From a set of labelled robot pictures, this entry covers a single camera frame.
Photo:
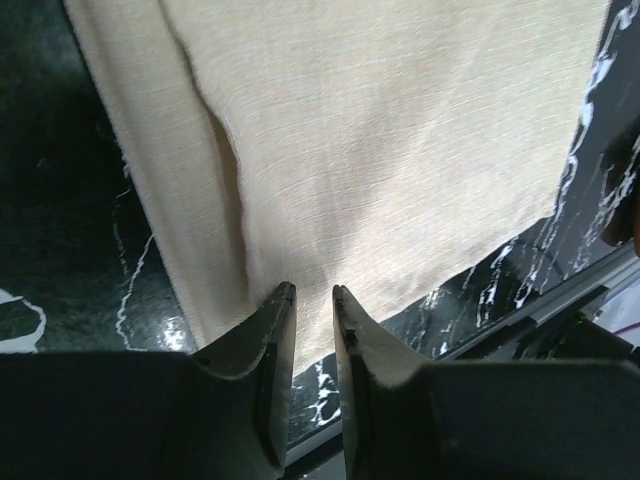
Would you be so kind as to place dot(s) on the black marbled table mat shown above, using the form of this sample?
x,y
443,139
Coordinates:
x,y
81,269

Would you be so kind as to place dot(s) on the beige cloth napkin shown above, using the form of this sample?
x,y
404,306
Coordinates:
x,y
386,146

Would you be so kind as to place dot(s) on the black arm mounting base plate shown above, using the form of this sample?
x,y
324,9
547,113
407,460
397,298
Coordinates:
x,y
543,394

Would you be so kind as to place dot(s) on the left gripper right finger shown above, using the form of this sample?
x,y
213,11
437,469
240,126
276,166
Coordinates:
x,y
385,402

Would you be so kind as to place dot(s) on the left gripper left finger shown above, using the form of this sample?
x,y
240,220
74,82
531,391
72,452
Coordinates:
x,y
252,366

